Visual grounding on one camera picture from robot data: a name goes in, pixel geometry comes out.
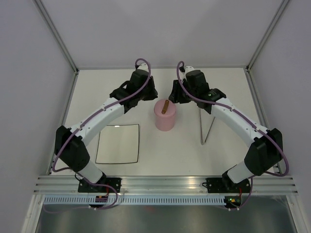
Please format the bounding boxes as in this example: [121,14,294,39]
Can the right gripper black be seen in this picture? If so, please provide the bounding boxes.
[168,80,197,104]

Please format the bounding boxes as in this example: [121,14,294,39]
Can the pink lid with brown strap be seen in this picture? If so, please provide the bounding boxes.
[154,99,177,119]

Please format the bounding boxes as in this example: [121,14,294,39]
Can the pink cylindrical lunch box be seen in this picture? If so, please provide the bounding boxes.
[153,99,176,132]

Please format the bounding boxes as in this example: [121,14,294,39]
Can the steel food tongs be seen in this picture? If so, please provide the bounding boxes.
[199,108,215,146]

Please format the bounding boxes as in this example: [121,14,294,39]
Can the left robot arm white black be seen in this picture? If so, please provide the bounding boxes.
[52,67,157,192]

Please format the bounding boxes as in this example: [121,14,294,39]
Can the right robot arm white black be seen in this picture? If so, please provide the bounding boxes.
[169,66,284,192]

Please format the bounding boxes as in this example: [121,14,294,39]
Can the white square plate black rim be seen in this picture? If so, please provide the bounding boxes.
[95,124,140,165]

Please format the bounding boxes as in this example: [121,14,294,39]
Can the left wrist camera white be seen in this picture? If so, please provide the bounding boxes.
[136,63,149,72]

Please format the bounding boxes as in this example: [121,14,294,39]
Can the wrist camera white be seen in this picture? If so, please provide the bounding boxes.
[136,63,149,72]
[182,66,195,75]

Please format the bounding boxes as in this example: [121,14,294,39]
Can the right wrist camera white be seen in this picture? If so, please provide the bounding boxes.
[182,66,195,75]

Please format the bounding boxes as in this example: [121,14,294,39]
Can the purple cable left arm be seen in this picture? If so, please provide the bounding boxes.
[52,58,152,187]

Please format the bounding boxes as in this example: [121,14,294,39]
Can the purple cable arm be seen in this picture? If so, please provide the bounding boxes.
[176,60,290,176]
[52,58,152,187]

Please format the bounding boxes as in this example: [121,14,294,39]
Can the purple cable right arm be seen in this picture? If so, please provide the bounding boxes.
[176,60,290,176]

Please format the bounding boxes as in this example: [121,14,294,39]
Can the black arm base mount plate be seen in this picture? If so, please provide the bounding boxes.
[78,177,122,193]

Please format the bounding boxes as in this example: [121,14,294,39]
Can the white slotted cable duct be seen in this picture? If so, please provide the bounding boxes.
[44,195,225,205]

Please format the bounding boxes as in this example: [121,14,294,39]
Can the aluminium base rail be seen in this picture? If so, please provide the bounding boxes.
[33,175,298,196]

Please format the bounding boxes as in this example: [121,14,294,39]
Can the right aluminium frame post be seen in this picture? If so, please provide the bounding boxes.
[244,0,291,72]

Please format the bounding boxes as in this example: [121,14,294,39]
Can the aluminium frame post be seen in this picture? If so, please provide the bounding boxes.
[33,0,79,74]
[244,0,291,72]

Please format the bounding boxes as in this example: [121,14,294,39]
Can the left aluminium frame post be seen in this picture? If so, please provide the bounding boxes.
[33,0,79,74]

